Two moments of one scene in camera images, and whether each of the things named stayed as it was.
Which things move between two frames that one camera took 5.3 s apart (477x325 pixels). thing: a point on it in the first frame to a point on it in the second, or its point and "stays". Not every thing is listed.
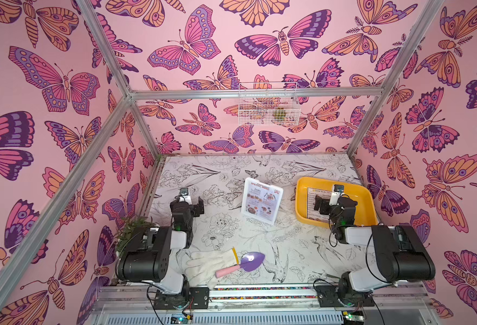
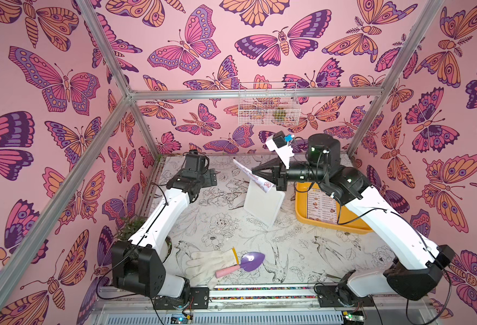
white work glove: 202,266 stays
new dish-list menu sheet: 312,212 stays
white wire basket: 269,103 stays
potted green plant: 131,227 stays
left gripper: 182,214 to 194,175
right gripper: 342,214 to 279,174
